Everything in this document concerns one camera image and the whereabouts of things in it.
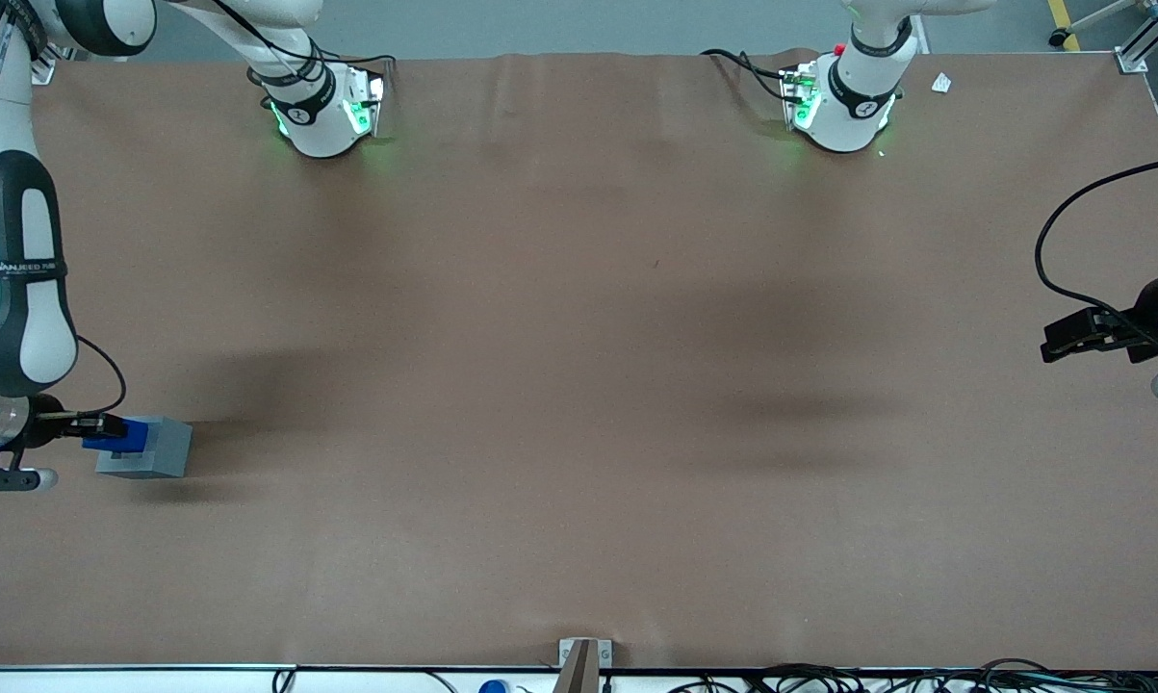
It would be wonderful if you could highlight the wheeled stand leg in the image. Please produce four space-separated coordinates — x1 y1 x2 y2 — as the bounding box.
1049 0 1158 48

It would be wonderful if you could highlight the black base cable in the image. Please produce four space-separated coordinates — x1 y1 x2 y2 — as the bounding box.
700 47 803 103
213 0 398 78

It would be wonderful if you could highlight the gray square base block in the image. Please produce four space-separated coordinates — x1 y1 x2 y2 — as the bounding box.
94 415 193 480

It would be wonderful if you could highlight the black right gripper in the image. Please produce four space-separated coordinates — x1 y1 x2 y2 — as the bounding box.
20 393 128 450

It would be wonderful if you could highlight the brown table cover sheet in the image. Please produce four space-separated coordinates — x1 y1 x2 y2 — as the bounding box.
0 48 1158 671

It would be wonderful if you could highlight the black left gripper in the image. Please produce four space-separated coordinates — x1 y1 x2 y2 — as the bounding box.
1040 261 1158 365

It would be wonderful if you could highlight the blue plastic part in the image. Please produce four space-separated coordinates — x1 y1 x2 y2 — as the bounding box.
82 418 149 456

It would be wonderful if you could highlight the black right base cable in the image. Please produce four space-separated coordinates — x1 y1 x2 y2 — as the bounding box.
213 0 398 78

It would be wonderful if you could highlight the tangled black cable bundle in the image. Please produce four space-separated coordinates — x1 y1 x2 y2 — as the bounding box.
670 658 1158 693

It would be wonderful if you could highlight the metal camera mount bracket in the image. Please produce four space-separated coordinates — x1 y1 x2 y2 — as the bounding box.
553 637 613 693

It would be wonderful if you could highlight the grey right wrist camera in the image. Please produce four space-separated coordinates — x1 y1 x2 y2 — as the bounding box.
0 452 60 495

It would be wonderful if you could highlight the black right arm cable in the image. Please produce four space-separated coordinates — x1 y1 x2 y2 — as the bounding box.
0 0 128 417

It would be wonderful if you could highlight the long black looped cable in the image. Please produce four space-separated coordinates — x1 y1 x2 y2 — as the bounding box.
1034 153 1158 328

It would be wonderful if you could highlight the black left base cable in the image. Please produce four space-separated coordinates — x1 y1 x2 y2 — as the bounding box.
700 47 803 103

